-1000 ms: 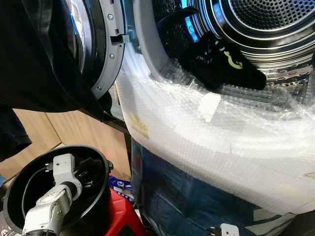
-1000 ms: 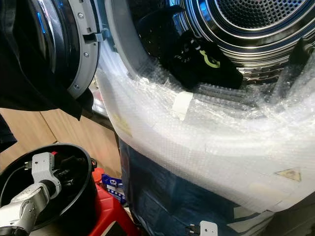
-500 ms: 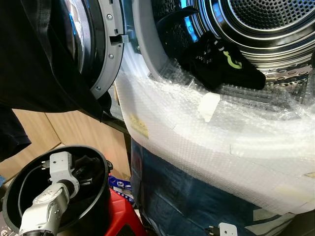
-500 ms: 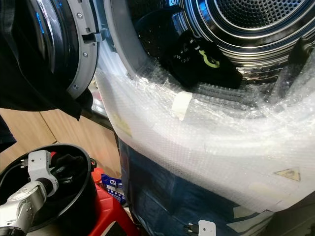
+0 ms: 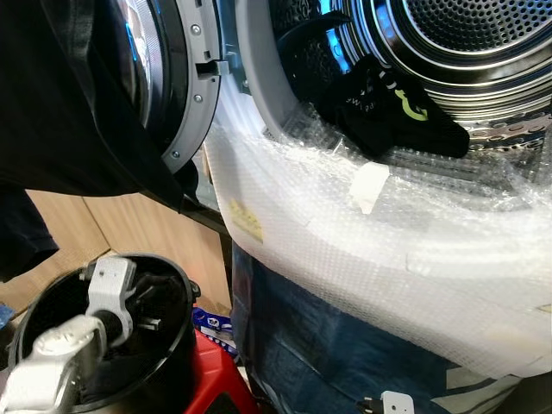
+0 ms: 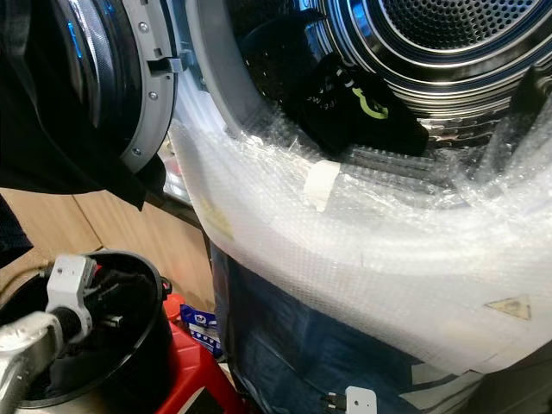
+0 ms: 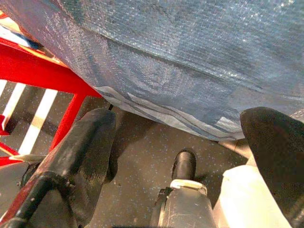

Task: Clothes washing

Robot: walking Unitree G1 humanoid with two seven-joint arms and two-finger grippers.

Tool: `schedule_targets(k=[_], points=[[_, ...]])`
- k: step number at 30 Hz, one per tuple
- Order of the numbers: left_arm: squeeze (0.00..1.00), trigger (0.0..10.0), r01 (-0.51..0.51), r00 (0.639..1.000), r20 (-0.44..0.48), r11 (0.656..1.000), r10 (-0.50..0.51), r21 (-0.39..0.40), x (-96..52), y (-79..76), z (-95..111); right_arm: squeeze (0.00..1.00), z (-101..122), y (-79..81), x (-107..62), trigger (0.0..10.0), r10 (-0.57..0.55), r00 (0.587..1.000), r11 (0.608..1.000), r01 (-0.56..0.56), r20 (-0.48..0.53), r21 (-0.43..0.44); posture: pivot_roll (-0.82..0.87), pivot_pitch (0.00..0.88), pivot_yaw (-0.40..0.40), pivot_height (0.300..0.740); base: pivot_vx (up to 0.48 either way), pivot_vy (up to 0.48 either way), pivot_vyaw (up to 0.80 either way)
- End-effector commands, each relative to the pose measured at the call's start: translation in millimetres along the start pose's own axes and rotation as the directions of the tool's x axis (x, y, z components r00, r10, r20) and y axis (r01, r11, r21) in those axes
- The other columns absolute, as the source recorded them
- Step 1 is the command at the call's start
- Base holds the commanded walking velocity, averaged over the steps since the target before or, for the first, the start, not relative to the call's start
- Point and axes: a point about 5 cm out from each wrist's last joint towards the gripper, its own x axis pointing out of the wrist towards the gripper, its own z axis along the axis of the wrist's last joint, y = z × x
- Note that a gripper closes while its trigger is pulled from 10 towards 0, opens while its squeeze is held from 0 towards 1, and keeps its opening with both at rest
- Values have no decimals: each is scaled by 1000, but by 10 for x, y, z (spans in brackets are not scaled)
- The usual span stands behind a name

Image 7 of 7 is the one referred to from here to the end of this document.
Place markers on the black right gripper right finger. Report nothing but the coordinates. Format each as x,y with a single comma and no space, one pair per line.
278,147

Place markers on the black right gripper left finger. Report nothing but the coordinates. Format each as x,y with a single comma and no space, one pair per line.
95,147

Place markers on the white slat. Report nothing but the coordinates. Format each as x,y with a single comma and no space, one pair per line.
13,102
39,121

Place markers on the white robot body cover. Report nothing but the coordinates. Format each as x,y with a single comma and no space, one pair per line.
242,199

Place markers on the black robot foot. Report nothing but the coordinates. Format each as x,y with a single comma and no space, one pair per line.
184,166

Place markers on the blue woven cloth garment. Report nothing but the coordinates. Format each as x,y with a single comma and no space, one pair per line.
175,61

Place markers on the red metal frame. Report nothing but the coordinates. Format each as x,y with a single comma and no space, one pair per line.
35,69

